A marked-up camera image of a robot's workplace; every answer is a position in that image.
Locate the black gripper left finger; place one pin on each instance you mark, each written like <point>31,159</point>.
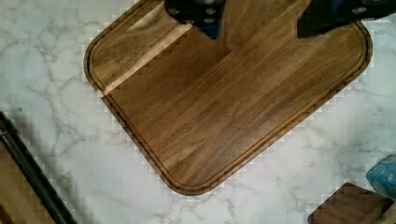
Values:
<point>205,15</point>

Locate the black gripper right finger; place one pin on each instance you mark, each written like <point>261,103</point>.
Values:
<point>323,16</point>

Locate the light wooden drawer front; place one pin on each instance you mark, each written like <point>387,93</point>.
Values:
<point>19,203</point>

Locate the large wooden cutting board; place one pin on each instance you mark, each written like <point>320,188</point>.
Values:
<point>200,108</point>

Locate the blue patterned cloth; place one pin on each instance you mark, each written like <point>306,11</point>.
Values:
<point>383,177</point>

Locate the small dark wooden block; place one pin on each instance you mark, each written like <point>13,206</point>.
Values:
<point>351,204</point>

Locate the dark metal drawer handle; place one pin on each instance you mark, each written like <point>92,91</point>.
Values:
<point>33,173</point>

